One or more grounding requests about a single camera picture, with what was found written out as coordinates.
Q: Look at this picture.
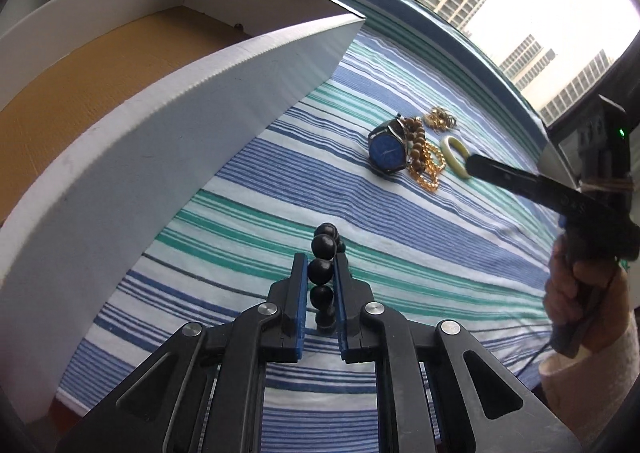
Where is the blue face wristwatch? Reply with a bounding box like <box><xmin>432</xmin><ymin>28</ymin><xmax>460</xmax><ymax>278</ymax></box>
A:
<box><xmin>368</xmin><ymin>114</ymin><xmax>416</xmax><ymax>178</ymax></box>

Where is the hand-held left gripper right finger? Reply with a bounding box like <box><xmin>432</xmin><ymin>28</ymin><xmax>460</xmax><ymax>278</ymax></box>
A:
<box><xmin>334</xmin><ymin>252</ymin><xmax>584</xmax><ymax>453</ymax></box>

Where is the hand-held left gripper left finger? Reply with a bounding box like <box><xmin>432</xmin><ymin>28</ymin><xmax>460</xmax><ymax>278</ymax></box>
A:
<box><xmin>55</xmin><ymin>253</ymin><xmax>313</xmax><ymax>453</ymax></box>

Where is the pale green jade bangle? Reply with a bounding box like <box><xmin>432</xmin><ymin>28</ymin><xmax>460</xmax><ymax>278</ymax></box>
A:
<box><xmin>441</xmin><ymin>136</ymin><xmax>474</xmax><ymax>180</ymax></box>

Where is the gold chain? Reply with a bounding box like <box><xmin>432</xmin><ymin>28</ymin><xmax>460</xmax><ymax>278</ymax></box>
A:
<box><xmin>410</xmin><ymin>140</ymin><xmax>447</xmax><ymax>193</ymax></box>

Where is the small tangled metal jewelry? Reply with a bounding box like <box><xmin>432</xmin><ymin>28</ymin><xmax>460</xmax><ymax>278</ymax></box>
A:
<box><xmin>422</xmin><ymin>107</ymin><xmax>459</xmax><ymax>134</ymax></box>

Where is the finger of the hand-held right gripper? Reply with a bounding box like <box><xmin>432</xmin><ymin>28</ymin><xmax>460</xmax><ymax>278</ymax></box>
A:
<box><xmin>467</xmin><ymin>154</ymin><xmax>581</xmax><ymax>214</ymax></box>

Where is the white cardboard box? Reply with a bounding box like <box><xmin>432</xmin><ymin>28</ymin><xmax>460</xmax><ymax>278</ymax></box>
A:
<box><xmin>0</xmin><ymin>0</ymin><xmax>366</xmax><ymax>426</ymax></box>

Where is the person's right hand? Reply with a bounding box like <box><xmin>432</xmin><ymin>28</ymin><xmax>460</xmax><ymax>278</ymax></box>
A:
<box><xmin>544</xmin><ymin>233</ymin><xmax>632</xmax><ymax>355</ymax></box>

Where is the thin dark cable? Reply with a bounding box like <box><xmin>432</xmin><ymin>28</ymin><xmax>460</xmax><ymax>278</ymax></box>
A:
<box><xmin>517</xmin><ymin>328</ymin><xmax>557</xmax><ymax>380</ymax></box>

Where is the blue green striped cloth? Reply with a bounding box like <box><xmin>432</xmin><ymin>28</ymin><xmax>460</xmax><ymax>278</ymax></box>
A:
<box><xmin>55</xmin><ymin>0</ymin><xmax>557</xmax><ymax>453</ymax></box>

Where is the brown wooden bead bracelet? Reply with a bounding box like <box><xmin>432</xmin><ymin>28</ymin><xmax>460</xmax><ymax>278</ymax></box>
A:
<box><xmin>402</xmin><ymin>116</ymin><xmax>427</xmax><ymax>169</ymax></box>

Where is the grey apartment building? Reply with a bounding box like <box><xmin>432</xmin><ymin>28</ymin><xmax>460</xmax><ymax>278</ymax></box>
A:
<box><xmin>539</xmin><ymin>50</ymin><xmax>614</xmax><ymax>125</ymax></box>
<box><xmin>497</xmin><ymin>34</ymin><xmax>557</xmax><ymax>90</ymax></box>

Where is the dark large bead bracelet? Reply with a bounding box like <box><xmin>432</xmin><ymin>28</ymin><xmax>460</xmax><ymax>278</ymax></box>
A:
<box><xmin>307</xmin><ymin>222</ymin><xmax>347</xmax><ymax>334</ymax></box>

